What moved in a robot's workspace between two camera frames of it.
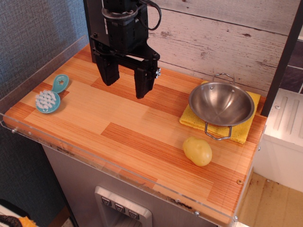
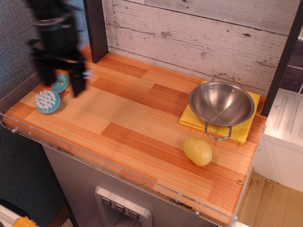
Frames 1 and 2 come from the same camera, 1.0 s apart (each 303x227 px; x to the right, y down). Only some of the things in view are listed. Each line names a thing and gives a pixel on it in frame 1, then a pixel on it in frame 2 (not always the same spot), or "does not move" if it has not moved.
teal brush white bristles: [47, 101] does not move
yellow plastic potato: [197, 151] does not move
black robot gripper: [126, 42] → [58, 42]
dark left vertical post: [97, 24] does not move
